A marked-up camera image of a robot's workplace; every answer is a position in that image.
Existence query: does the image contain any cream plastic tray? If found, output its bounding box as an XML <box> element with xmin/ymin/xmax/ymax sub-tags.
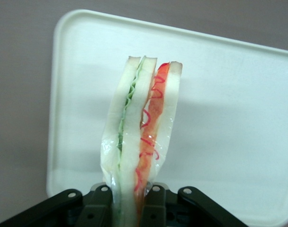
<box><xmin>46</xmin><ymin>9</ymin><xmax>288</xmax><ymax>227</ymax></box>

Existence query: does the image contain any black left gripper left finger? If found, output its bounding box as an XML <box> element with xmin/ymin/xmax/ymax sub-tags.
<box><xmin>0</xmin><ymin>182</ymin><xmax>115</xmax><ymax>227</ymax></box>

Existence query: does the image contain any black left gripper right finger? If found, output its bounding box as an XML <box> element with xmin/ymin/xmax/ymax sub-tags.
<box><xmin>142</xmin><ymin>181</ymin><xmax>249</xmax><ymax>227</ymax></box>

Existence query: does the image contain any triangle sandwich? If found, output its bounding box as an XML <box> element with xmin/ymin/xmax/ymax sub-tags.
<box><xmin>100</xmin><ymin>55</ymin><xmax>184</xmax><ymax>227</ymax></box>

